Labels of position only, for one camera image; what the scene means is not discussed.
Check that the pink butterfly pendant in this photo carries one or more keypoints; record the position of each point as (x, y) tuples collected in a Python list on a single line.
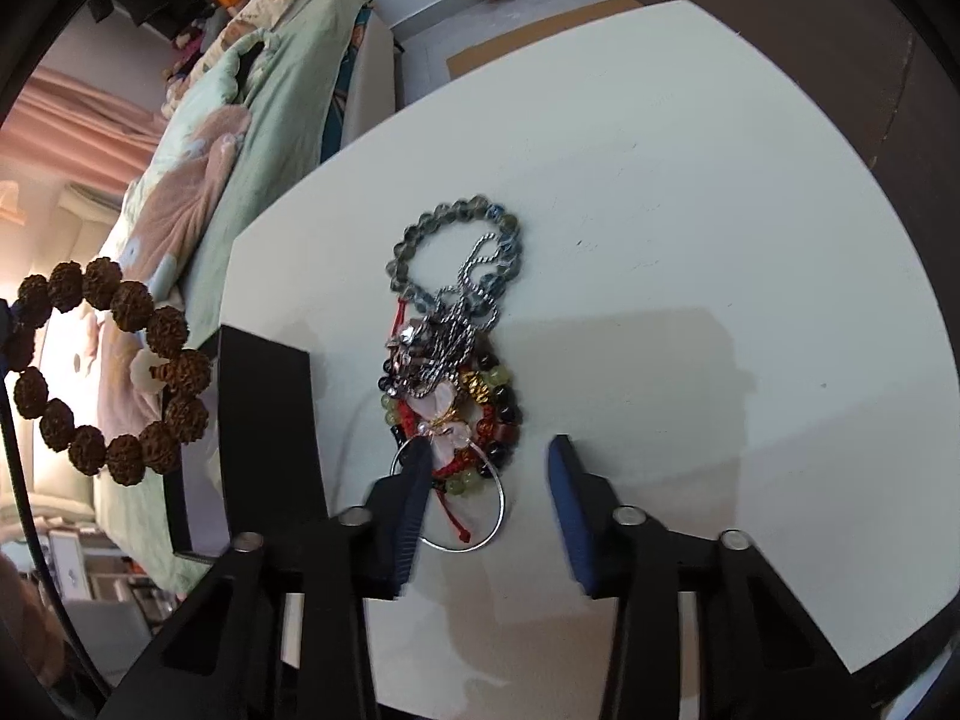
[(450, 427)]

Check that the white air conditioner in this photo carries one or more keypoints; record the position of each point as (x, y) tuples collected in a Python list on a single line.
[(86, 200)]

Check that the black jewelry box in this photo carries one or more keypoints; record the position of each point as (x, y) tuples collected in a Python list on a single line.
[(262, 427)]

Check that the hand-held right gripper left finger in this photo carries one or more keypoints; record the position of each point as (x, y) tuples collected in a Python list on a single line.
[(409, 517)]

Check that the brown cardboard sheet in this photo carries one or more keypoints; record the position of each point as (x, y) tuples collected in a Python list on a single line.
[(540, 30)]

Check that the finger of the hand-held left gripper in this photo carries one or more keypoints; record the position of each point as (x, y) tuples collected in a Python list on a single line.
[(4, 334)]

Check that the white bed frame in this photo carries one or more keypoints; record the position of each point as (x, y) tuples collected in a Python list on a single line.
[(371, 82)]

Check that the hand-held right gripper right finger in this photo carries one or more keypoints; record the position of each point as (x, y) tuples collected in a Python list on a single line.
[(570, 525)]

